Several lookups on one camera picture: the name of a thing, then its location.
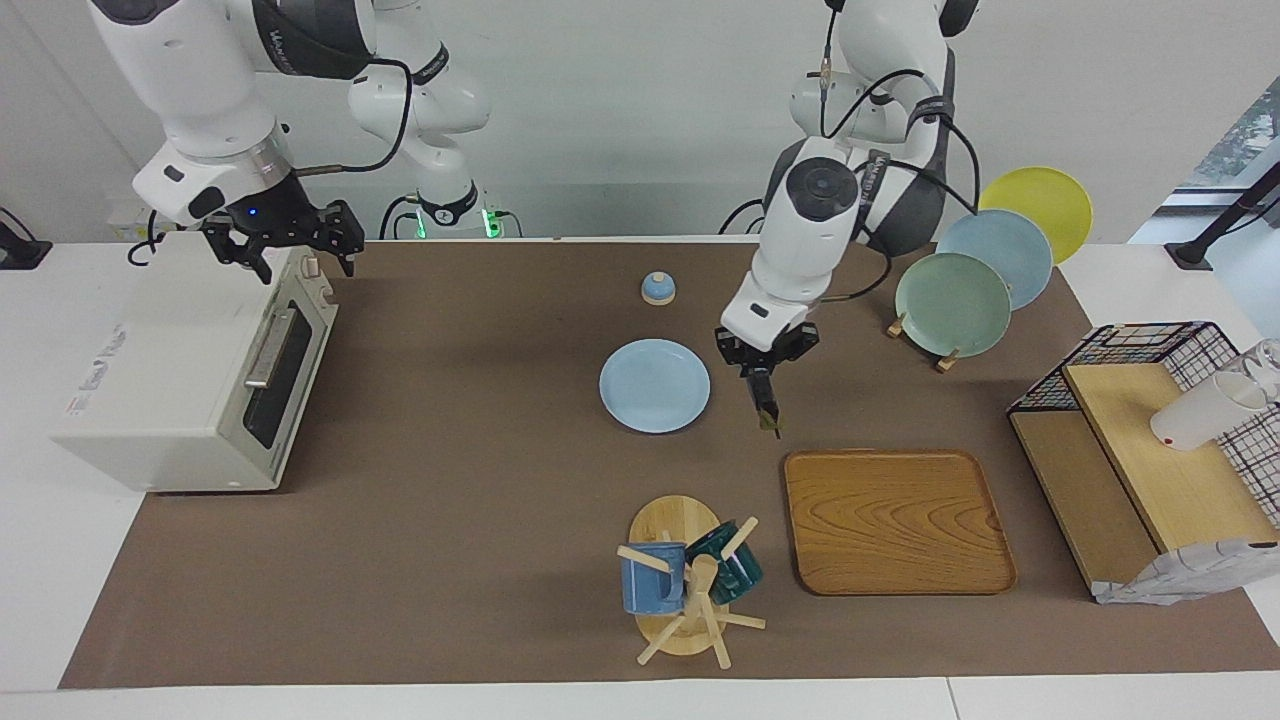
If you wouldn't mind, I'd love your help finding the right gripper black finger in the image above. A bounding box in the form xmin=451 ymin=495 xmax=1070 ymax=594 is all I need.
xmin=203 ymin=222 xmax=273 ymax=286
xmin=318 ymin=200 xmax=366 ymax=278

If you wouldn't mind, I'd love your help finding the cream toaster oven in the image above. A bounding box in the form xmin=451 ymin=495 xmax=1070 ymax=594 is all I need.
xmin=52 ymin=232 xmax=339 ymax=494

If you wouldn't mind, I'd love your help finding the white power strip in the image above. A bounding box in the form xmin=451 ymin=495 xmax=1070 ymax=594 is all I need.
xmin=108 ymin=200 xmax=166 ymax=241

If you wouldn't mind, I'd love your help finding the wooden mug tree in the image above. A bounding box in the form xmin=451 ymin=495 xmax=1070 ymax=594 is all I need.
xmin=616 ymin=495 xmax=768 ymax=669

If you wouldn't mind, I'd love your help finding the wooden serving tray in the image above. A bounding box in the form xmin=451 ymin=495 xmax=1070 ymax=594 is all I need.
xmin=783 ymin=449 xmax=1018 ymax=597

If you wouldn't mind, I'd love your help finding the wooden plate rack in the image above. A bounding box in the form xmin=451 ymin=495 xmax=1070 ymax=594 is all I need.
xmin=886 ymin=312 xmax=963 ymax=374

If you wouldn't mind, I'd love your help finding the dark green mug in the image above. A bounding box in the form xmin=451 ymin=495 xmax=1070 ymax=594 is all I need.
xmin=685 ymin=520 xmax=765 ymax=605

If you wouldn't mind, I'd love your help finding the pale green racked plate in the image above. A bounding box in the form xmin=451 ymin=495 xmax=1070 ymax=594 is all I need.
xmin=894 ymin=253 xmax=1013 ymax=358

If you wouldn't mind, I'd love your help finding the black clamp stand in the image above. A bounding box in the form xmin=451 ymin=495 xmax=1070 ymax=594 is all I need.
xmin=1165 ymin=160 xmax=1280 ymax=271
xmin=0 ymin=207 xmax=53 ymax=271

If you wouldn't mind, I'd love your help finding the blue mug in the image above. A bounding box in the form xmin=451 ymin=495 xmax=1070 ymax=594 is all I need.
xmin=621 ymin=543 xmax=688 ymax=615

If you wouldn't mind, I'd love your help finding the light blue racked plate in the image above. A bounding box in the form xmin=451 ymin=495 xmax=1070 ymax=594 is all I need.
xmin=936 ymin=209 xmax=1054 ymax=311

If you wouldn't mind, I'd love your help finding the yellow racked plate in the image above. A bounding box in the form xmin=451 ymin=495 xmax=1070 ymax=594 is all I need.
xmin=978 ymin=166 xmax=1094 ymax=265

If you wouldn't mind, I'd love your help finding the brown table mat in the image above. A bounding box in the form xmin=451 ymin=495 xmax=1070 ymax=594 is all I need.
xmin=58 ymin=240 xmax=1280 ymax=691

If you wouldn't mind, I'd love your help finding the wooden stepped shelf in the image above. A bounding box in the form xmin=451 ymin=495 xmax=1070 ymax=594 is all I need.
xmin=1008 ymin=362 xmax=1280 ymax=601

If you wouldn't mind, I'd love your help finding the white cup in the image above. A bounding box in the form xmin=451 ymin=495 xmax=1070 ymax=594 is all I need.
xmin=1150 ymin=372 xmax=1271 ymax=451

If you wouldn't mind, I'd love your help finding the grey cloth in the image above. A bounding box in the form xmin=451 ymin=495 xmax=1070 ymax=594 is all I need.
xmin=1092 ymin=538 xmax=1280 ymax=606

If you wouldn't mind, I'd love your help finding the clear drinking glass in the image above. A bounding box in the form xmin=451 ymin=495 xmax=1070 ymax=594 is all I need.
xmin=1240 ymin=338 xmax=1280 ymax=401

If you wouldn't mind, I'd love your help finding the black right base cable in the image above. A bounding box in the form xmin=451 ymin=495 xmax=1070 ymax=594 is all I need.
xmin=378 ymin=193 xmax=421 ymax=241

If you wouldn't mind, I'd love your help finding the black power strip cable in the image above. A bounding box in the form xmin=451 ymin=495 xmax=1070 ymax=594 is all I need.
xmin=127 ymin=208 xmax=166 ymax=266

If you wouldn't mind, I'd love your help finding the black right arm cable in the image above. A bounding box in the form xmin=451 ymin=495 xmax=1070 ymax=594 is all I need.
xmin=290 ymin=55 xmax=416 ymax=176

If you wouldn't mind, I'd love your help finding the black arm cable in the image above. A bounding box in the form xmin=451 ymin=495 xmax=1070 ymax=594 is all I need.
xmin=290 ymin=55 xmax=416 ymax=176
xmin=818 ymin=0 xmax=986 ymax=303

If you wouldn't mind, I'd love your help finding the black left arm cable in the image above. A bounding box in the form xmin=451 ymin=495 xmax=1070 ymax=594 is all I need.
xmin=818 ymin=0 xmax=986 ymax=303

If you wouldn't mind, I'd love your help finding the black wire basket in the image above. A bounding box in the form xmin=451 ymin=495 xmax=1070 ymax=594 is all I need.
xmin=1007 ymin=321 xmax=1280 ymax=531

